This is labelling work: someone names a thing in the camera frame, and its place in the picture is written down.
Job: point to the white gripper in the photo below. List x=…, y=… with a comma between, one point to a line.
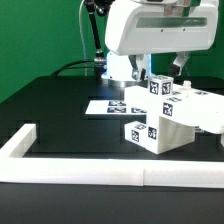
x=149, y=27

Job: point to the white tagged cube nut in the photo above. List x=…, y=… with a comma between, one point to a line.
x=160, y=85

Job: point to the white chair back frame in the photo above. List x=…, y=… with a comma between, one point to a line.
x=185, y=105

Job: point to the white chair seat part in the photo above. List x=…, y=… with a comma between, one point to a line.
x=164, y=134

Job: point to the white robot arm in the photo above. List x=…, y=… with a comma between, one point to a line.
x=119, y=69

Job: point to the white fiducial marker sheet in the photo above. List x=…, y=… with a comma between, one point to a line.
x=112, y=107

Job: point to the white U-shaped obstacle fence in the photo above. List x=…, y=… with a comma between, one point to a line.
x=16, y=168

